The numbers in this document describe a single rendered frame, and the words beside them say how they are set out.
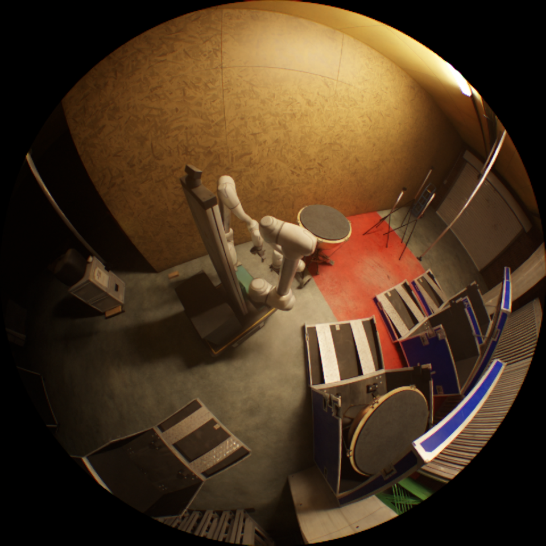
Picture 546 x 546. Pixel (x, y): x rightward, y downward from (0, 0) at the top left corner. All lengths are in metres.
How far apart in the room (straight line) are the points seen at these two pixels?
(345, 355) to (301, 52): 3.50
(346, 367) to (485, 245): 6.85
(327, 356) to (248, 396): 1.07
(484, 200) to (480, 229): 1.06
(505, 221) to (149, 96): 8.52
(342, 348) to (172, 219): 2.73
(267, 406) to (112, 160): 3.13
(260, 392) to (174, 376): 1.13
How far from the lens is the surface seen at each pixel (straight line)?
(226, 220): 1.52
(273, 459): 2.53
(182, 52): 1.95
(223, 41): 1.99
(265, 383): 2.16
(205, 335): 1.41
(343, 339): 2.36
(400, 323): 2.84
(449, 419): 0.95
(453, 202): 7.85
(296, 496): 2.34
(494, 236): 7.77
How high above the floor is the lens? 2.14
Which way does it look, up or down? 59 degrees down
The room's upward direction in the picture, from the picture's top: 4 degrees clockwise
